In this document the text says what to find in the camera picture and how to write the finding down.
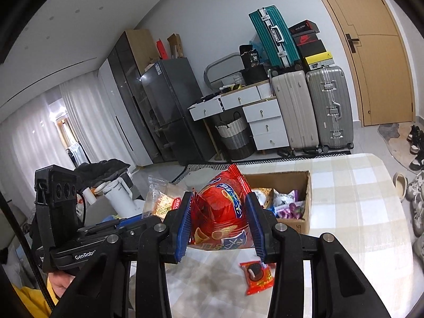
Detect black white striped rug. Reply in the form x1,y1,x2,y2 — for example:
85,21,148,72
172,149,352,186

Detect black white shoes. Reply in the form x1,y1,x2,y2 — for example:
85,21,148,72
407,124,424,154

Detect grey suitcase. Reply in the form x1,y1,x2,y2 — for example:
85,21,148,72
305,65,354,153

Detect plain black shoe box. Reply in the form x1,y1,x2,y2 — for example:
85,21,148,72
298,40,327,58

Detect white electric kettle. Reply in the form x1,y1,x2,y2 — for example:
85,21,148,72
99,177,146,224

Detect teal suitcase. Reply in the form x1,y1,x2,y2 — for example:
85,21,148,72
248,5,303,70

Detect white desk with drawers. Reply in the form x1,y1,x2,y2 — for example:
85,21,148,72
188,83,290,160

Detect oval mirror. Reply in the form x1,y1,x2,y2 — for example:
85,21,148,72
203,53,244,90

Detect grey refrigerator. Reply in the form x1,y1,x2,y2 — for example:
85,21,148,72
139,56,217,166

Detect person's left forearm yellow sleeve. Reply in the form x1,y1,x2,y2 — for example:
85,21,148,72
13,278,58,318

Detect white sheer curtains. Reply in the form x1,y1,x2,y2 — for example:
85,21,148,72
0,86,100,206

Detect small white bottle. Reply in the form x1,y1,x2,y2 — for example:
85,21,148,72
81,187,98,207

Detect black shoe box red stripe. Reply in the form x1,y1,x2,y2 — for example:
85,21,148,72
288,20,320,35

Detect red cookie packet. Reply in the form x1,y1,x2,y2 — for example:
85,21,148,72
239,260,274,296

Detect black cable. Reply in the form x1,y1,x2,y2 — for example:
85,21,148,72
0,190,57,318

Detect grey white laundry basket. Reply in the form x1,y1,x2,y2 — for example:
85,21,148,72
215,113,255,160

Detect grey floor mat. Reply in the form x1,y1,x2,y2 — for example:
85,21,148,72
378,122,424,173

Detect clear purple snack packet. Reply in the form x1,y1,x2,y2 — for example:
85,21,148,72
272,189,299,206

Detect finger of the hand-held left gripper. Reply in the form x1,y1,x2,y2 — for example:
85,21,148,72
78,215,166,239

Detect black glass cabinet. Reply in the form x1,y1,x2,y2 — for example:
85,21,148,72
108,28,173,164

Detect beige slipper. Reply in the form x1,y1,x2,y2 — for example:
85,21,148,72
392,171,409,202

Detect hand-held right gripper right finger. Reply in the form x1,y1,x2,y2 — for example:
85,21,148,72
244,192,391,318

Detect black shoe box red logo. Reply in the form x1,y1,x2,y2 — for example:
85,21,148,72
293,32,323,48

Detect red chips bag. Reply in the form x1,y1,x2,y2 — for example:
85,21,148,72
189,164,257,250

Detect yellow black shoe box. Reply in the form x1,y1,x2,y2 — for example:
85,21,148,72
303,51,335,71

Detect orange cake packet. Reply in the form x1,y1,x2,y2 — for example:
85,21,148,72
142,175,193,222

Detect black cloth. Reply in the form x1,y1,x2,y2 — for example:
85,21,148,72
73,159,131,186

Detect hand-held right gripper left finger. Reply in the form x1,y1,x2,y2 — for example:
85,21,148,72
50,190,195,318

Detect purple cartoon snack bag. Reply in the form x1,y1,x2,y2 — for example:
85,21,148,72
273,202,307,221

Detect tan wooden door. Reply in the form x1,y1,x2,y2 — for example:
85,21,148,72
305,0,416,127

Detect small brown cardboard box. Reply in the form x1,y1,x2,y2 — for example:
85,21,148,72
166,33,184,60

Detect person's left hand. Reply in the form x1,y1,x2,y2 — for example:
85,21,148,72
50,270,78,300

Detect black labelled box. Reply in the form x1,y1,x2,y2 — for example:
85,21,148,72
238,44,262,70

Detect red flat box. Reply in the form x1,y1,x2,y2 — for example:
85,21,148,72
156,40,169,61

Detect beige suitcase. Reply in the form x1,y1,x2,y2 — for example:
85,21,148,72
270,69,320,154

